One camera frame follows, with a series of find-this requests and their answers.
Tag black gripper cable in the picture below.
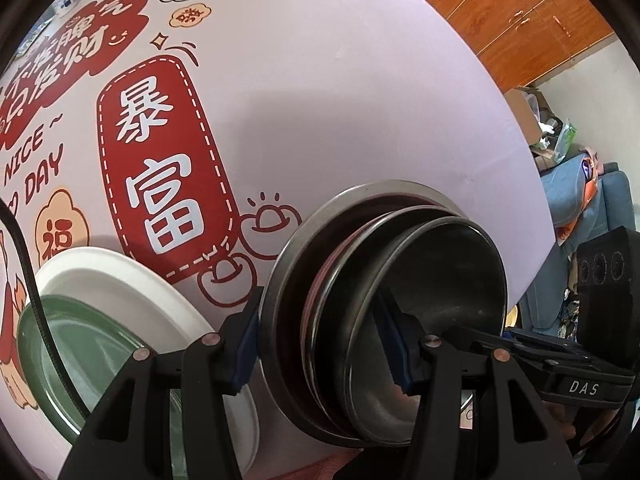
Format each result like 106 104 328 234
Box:
0 204 68 411

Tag white plate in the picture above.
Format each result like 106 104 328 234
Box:
34 246 261 480

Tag wooden wall cabinets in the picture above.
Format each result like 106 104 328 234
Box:
390 0 631 93

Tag green plate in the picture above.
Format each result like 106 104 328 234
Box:
16 296 191 480

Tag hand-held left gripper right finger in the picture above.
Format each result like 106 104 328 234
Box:
372 287 583 480

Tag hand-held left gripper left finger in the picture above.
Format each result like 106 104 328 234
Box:
57 285 266 480

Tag large steel bowl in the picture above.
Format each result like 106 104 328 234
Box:
260 182 506 448

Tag cardboard box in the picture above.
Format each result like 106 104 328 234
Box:
502 85 546 146

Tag blue sofa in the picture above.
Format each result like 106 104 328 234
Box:
520 152 640 336

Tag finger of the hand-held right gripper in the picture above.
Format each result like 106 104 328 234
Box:
505 327 588 353
500 340 596 368

